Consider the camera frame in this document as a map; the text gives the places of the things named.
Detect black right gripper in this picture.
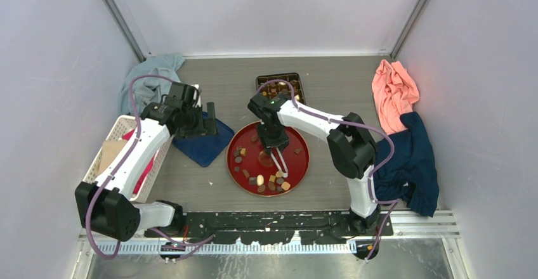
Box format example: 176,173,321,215
256,120,291,155

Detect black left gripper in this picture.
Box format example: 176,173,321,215
176,101,217,139

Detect blue box lid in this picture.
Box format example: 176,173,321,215
171,111,235,167

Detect metal tongs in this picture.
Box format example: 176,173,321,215
270,148,289,178

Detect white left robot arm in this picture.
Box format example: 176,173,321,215
75,82,218,242

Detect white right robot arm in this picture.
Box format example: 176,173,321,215
247,94,380,235

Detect blue chocolate box with dividers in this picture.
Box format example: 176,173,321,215
255,72,306,105

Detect white oval chocolate bottom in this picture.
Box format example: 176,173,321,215
256,174,265,186

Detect caramel cube chocolate bottom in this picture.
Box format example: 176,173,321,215
280,181,291,191

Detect red round tray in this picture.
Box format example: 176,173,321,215
226,122,310,197

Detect light blue cloth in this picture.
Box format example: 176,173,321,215
118,53,185,115

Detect magenta cloth in basket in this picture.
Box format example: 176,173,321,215
121,129,155,196

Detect white perforated basket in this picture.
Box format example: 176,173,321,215
82,115,172,203

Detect tan cloth in basket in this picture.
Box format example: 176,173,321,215
96,139,128,176

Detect pink cloth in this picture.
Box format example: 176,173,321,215
371,60,420,134

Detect dark navy cloth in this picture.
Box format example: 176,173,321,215
374,112,440,217

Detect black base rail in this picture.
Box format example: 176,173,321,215
161,210,393,245

